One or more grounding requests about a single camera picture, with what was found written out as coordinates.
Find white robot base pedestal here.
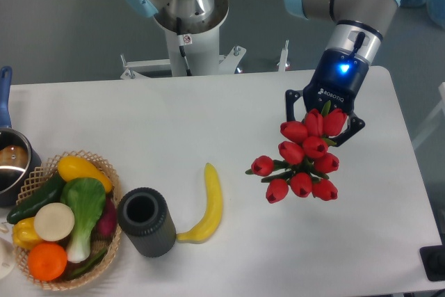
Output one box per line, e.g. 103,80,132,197
120,0,291,80

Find dark grey ribbed vase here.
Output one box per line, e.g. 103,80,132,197
117,187,176,258

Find purple sweet potato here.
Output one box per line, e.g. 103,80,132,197
96,198,117,237

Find yellow banana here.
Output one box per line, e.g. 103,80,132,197
177,163,224,243

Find black device at table edge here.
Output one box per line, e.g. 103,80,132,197
419,245,444,282

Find woven wicker basket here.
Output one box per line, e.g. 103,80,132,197
13,150,122,291

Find blue handled saucepan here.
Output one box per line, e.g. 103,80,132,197
1,66,41,207

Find white garlic piece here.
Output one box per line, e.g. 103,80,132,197
0,223,9,234

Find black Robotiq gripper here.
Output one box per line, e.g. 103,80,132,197
285,49,369,147

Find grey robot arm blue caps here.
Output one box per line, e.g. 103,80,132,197
125,0,401,146

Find white round radish slice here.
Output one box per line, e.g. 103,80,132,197
33,202,74,241

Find orange fruit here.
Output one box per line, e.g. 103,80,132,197
27,243,67,281

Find green bok choy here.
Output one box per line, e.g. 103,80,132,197
60,177,106,264

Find yellow bell pepper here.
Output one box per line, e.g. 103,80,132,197
13,217,44,250

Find red tulip bouquet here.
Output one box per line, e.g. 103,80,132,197
245,102,347,204

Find green cucumber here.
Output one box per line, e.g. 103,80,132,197
6,172,66,225

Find yellow squash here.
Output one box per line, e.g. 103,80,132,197
57,155,113,193

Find green chili pepper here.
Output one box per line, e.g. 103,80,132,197
65,248,107,280

